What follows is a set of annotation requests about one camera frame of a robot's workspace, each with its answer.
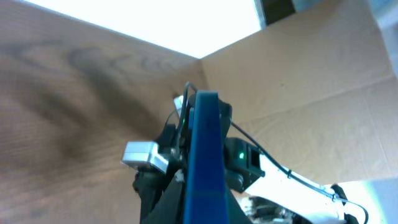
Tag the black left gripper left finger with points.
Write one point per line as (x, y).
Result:
(169, 209)

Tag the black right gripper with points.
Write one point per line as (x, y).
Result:
(174, 142)

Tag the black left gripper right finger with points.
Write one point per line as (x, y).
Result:
(235, 213)

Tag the blue Samsung Galaxy smartphone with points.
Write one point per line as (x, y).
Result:
(206, 194)

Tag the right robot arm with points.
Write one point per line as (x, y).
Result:
(268, 192)

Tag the brown cardboard panel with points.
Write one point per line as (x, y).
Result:
(317, 91)

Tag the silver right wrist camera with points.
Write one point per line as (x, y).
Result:
(138, 154)

